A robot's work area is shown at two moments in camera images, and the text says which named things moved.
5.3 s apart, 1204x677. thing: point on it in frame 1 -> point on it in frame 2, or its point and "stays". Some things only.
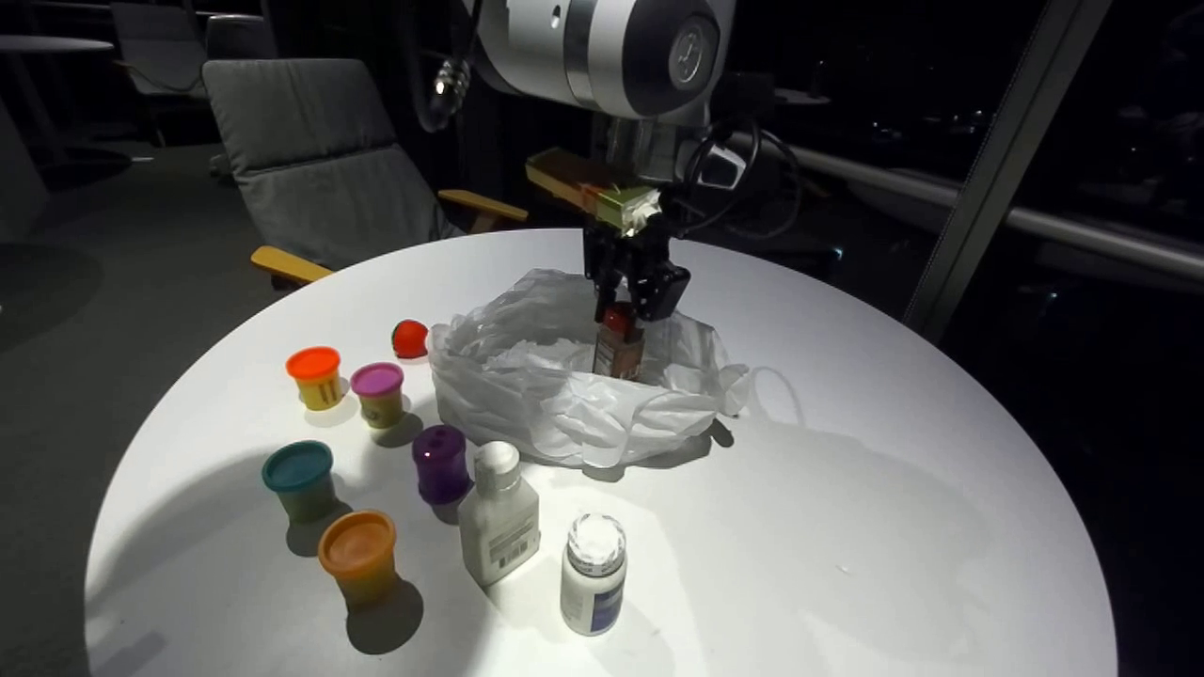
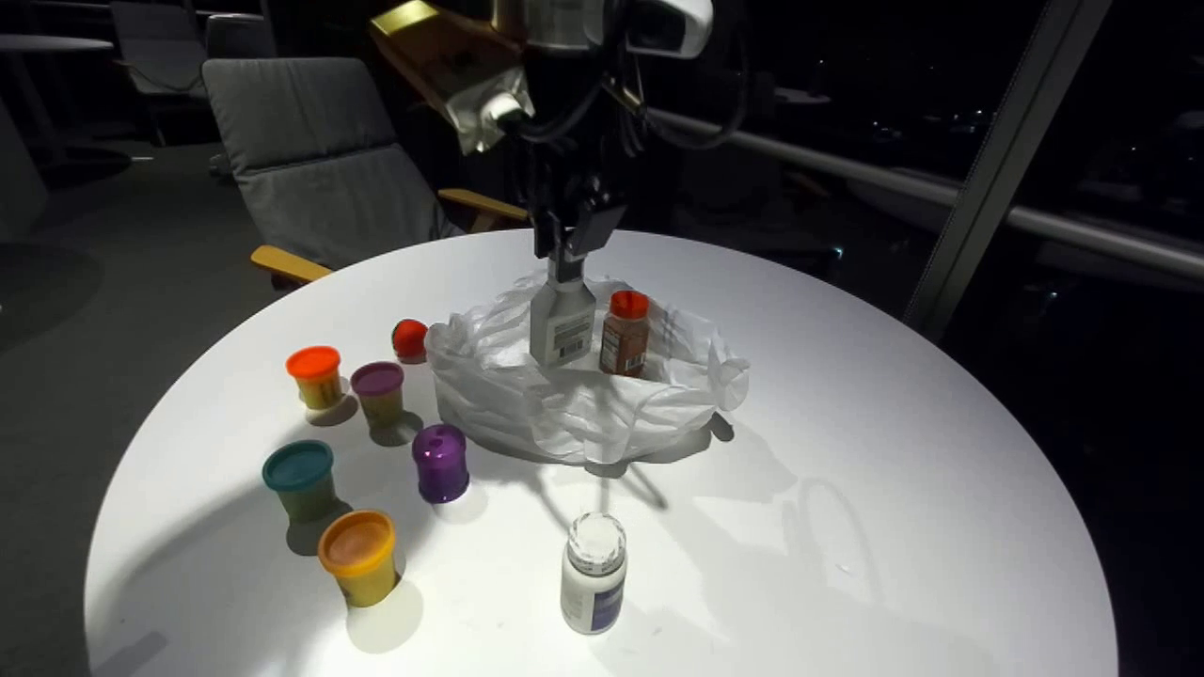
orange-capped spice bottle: (624, 340) stays
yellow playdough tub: (358, 551) stays
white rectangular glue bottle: (500, 519) -> (564, 326)
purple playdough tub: (443, 463) stays
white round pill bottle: (591, 587) stays
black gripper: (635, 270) -> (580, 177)
